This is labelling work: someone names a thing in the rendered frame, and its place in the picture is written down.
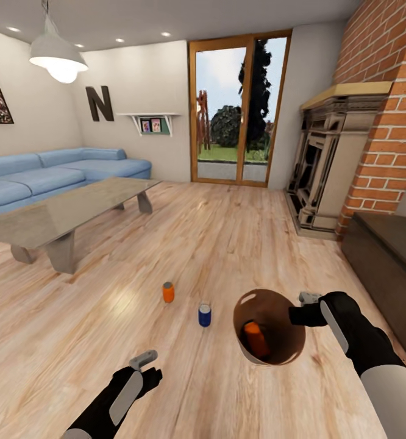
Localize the trash can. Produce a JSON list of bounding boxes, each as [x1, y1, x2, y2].
[[233, 288, 306, 366]]

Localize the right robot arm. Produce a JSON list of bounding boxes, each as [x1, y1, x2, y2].
[[288, 291, 406, 439]]

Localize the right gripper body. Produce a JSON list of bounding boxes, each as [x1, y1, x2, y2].
[[288, 304, 321, 327]]

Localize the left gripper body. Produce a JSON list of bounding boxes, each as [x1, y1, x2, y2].
[[138, 367, 158, 398]]

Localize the can of soda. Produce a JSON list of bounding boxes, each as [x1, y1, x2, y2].
[[199, 303, 212, 327], [162, 282, 174, 303], [242, 322, 271, 361]]

